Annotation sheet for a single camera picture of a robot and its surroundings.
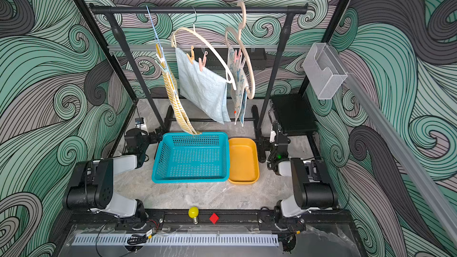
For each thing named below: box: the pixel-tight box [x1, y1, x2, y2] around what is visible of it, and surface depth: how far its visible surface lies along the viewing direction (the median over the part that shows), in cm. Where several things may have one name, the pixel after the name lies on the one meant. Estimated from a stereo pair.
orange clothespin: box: [186, 45, 195, 65], surface depth 69 cm
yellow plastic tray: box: [228, 137, 261, 185], surface depth 92 cm
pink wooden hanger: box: [225, 1, 256, 100], surface depth 53 cm
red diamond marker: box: [208, 212, 220, 225], surface depth 74 cm
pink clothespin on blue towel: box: [198, 51, 209, 72], surface depth 66 cm
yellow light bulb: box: [188, 206, 200, 225], surface depth 74 cm
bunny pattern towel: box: [227, 45, 249, 127], surface depth 65 cm
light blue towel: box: [175, 46, 231, 125], surface depth 73 cm
